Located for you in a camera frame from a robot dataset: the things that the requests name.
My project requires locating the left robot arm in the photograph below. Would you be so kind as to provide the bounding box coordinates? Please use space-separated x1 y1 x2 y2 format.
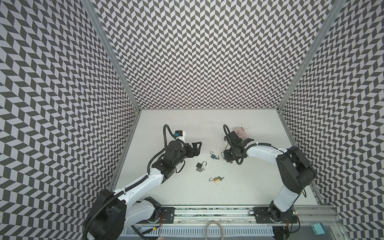
82 125 202 240

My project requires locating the small brass padlock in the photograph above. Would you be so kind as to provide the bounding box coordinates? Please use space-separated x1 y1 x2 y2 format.
209 177 224 183

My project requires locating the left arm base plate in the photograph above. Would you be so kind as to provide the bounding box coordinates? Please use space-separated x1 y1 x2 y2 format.
140 206 176 224

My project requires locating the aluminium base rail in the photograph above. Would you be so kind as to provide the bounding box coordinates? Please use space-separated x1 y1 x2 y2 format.
119 203 346 240

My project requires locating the black padlock with keys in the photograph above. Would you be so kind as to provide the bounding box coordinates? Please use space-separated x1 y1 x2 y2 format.
196 161 208 173

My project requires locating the grey cable loop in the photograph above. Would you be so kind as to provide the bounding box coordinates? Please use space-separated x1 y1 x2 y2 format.
203 220 225 240

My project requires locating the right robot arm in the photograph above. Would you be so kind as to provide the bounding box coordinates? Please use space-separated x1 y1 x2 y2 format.
223 125 317 223

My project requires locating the right teal box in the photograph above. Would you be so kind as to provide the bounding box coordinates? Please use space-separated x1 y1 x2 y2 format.
311 223 326 235

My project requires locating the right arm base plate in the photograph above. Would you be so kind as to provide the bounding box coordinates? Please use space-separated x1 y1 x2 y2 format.
249 207 298 224

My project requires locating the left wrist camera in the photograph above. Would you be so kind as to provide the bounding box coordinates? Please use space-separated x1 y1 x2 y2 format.
174 130 186 142

